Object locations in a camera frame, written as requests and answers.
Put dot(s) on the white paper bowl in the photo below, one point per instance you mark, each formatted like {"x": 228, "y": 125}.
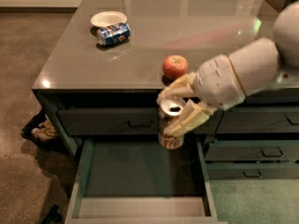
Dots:
{"x": 107, "y": 18}

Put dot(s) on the blue soda can lying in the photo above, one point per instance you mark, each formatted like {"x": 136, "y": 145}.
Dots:
{"x": 113, "y": 34}

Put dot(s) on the black object bottom left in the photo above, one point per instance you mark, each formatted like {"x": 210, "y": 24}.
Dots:
{"x": 52, "y": 216}

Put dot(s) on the closed top left drawer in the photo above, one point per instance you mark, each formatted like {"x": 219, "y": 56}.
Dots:
{"x": 110, "y": 120}

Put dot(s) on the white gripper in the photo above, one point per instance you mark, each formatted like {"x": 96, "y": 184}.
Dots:
{"x": 218, "y": 82}

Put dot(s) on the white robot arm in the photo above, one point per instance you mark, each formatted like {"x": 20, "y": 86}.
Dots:
{"x": 269, "y": 64}

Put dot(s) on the middle right drawer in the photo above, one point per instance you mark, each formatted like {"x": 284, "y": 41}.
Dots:
{"x": 253, "y": 150}

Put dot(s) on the red apple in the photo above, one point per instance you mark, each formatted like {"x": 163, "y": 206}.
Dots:
{"x": 175, "y": 66}

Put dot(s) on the top right drawer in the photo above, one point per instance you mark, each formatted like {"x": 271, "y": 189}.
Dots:
{"x": 260, "y": 119}

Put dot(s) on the dark cabinet counter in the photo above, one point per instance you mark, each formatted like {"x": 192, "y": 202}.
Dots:
{"x": 81, "y": 74}

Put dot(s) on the open middle drawer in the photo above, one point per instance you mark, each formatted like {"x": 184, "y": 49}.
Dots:
{"x": 137, "y": 181}

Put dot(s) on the bottom right drawer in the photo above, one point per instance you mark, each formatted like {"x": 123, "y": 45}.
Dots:
{"x": 253, "y": 170}

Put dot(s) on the black bin with trash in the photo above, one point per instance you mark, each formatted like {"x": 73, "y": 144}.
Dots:
{"x": 40, "y": 130}

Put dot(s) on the orange gold drink can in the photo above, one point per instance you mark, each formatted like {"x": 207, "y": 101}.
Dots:
{"x": 168, "y": 111}

